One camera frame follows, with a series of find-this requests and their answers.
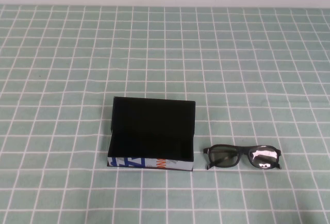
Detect black printed glasses case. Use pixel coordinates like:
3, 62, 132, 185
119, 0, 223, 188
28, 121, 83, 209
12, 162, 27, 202
106, 96, 197, 172

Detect black frame glasses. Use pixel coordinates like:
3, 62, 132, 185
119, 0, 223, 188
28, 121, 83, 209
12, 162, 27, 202
203, 145, 283, 170

